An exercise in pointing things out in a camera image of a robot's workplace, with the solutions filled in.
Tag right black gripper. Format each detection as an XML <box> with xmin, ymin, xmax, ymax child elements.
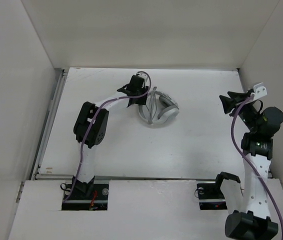
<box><xmin>219</xmin><ymin>90</ymin><xmax>260</xmax><ymax>133</ymax></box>

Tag grey headphone cable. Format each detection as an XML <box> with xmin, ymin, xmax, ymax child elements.
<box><xmin>146</xmin><ymin>86</ymin><xmax>161</xmax><ymax>125</ymax></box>

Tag grey white headphones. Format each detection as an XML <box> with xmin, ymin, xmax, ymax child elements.
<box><xmin>138</xmin><ymin>87</ymin><xmax>180</xmax><ymax>126</ymax></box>

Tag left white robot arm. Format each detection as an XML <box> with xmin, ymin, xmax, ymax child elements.
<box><xmin>70</xmin><ymin>71</ymin><xmax>152</xmax><ymax>199</ymax></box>

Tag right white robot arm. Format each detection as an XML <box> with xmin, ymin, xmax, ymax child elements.
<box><xmin>213</xmin><ymin>90</ymin><xmax>283</xmax><ymax>240</ymax></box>

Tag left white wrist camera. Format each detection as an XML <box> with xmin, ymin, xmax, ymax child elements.
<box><xmin>136</xmin><ymin>71</ymin><xmax>149</xmax><ymax>86</ymax></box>

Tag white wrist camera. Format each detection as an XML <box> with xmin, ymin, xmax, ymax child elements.
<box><xmin>252</xmin><ymin>82</ymin><xmax>268</xmax><ymax>101</ymax></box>
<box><xmin>136</xmin><ymin>71</ymin><xmax>149</xmax><ymax>86</ymax></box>

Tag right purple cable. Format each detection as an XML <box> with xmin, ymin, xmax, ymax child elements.
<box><xmin>231</xmin><ymin>94</ymin><xmax>283</xmax><ymax>240</ymax></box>

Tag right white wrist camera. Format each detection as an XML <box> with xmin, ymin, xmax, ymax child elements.
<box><xmin>252</xmin><ymin>82</ymin><xmax>268</xmax><ymax>101</ymax></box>

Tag left aluminium rail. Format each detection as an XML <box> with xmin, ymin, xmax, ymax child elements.
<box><xmin>26</xmin><ymin>68</ymin><xmax>68</xmax><ymax>180</ymax></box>

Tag aluminium rail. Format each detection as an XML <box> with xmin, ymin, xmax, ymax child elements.
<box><xmin>31</xmin><ymin>173</ymin><xmax>215</xmax><ymax>182</ymax></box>
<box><xmin>26</xmin><ymin>68</ymin><xmax>68</xmax><ymax>180</ymax></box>

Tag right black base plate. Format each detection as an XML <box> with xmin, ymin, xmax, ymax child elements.
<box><xmin>194</xmin><ymin>181</ymin><xmax>227</xmax><ymax>211</ymax></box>

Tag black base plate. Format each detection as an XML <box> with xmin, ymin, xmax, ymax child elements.
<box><xmin>194</xmin><ymin>181</ymin><xmax>227</xmax><ymax>211</ymax></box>
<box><xmin>60</xmin><ymin>183</ymin><xmax>109</xmax><ymax>211</ymax></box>

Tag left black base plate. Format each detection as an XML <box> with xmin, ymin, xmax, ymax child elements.
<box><xmin>60</xmin><ymin>183</ymin><xmax>109</xmax><ymax>211</ymax></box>

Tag front aluminium rail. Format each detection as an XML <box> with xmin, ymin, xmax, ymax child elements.
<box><xmin>31</xmin><ymin>173</ymin><xmax>215</xmax><ymax>182</ymax></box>

